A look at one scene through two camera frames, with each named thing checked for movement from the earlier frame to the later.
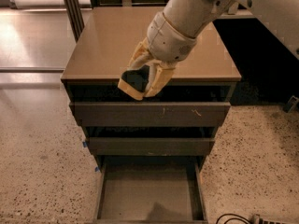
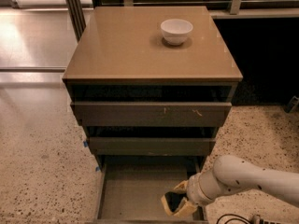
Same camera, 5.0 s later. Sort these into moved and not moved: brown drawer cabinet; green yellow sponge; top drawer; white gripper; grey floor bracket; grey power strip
Moved: green yellow sponge; white gripper
Not moved: grey power strip; brown drawer cabinet; top drawer; grey floor bracket
